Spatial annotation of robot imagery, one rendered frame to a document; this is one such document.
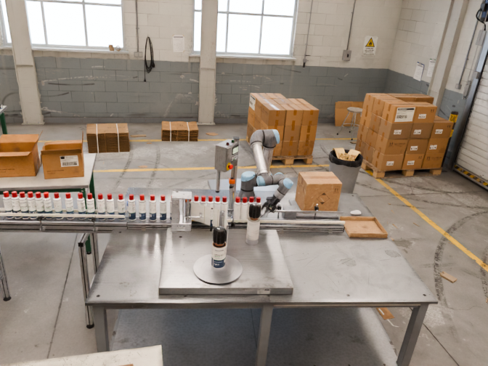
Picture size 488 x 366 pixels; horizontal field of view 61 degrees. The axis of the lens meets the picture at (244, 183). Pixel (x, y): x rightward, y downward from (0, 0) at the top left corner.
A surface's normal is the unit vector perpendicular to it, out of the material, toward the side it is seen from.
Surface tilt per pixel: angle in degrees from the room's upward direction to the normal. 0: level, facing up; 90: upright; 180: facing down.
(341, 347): 3
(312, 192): 90
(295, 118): 90
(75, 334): 0
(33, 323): 0
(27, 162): 90
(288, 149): 90
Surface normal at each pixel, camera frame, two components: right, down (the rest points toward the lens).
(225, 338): 0.07, -0.91
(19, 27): 0.22, 0.42
